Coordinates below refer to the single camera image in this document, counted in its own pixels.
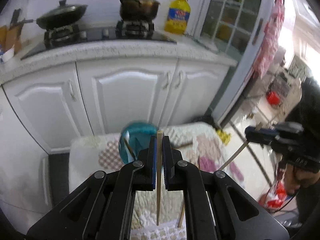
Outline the metal cooking pot with lid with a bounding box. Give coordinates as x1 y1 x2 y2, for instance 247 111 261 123
119 0 160 20

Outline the pink hanging cloth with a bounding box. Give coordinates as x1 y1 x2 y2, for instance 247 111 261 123
254 0 285 79

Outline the person's right hand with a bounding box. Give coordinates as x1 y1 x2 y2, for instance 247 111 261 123
284 164 304 196

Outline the white cabinet door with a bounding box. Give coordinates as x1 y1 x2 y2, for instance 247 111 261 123
2 62 94 154
76 59 178 136
160 59 232 128

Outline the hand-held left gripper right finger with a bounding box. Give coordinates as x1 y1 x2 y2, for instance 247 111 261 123
162 135 290 240

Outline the white floral cup teal inside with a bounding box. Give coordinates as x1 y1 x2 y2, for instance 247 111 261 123
119 122 157 164

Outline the black wok with lid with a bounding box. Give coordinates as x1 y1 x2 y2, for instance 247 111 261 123
11 0 88 29

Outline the quilted patchwork table cloth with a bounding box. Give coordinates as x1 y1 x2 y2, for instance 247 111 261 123
69 122 247 240

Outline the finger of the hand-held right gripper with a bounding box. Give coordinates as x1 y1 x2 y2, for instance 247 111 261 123
244 126 278 145

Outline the black gas stove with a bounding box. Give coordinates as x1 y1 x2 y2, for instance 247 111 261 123
20 20 177 60

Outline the yellow cooking oil bottle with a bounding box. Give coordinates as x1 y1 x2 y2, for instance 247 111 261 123
164 0 191 34

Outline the wooden knife block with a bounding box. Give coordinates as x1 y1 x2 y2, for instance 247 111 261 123
0 9 23 53

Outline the person's black clothing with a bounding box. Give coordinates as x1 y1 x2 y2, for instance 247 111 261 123
285 76 320 135

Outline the red plastic basin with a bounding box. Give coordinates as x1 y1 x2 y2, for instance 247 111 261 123
266 91 282 105

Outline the small white container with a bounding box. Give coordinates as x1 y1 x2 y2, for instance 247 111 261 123
0 47 15 63

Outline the white glass pane door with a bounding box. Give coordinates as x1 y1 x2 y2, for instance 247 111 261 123
194 0 285 128

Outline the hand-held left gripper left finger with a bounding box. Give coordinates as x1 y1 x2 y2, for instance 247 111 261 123
25 135 158 240

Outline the red plastic bag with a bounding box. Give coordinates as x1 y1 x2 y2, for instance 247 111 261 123
259 180 288 212

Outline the yellow floor object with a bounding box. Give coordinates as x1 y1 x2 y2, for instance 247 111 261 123
216 129 232 145

